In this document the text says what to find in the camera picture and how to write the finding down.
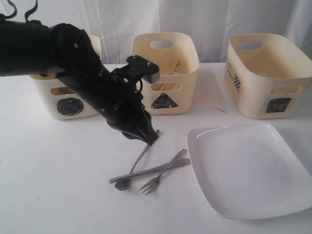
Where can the cream bin with triangle mark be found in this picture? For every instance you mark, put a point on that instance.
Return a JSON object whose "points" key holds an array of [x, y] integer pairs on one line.
{"points": [[165, 50]]}

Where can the steel table knife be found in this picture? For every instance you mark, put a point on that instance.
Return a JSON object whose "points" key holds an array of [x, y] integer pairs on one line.
{"points": [[179, 163]]}

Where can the steel fork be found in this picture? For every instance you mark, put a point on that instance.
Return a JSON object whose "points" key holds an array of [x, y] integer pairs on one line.
{"points": [[153, 183]]}

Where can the cream bin with circle mark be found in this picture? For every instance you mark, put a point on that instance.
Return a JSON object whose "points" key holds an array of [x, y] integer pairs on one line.
{"points": [[60, 101]]}

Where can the wooden chopstick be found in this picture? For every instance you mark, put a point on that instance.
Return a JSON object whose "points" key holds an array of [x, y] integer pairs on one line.
{"points": [[165, 87], [174, 68]]}

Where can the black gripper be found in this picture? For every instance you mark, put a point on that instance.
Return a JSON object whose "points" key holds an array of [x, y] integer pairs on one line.
{"points": [[129, 117]]}

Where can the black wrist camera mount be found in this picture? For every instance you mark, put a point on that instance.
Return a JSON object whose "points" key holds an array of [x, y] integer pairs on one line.
{"points": [[137, 68]]}

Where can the white square plate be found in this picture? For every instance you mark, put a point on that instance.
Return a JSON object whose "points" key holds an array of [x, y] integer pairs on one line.
{"points": [[247, 171]]}

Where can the cream bin with square mark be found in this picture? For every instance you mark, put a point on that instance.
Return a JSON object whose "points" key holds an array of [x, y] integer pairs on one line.
{"points": [[267, 75]]}

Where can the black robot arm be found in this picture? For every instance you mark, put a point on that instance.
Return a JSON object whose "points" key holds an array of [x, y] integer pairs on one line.
{"points": [[65, 51]]}

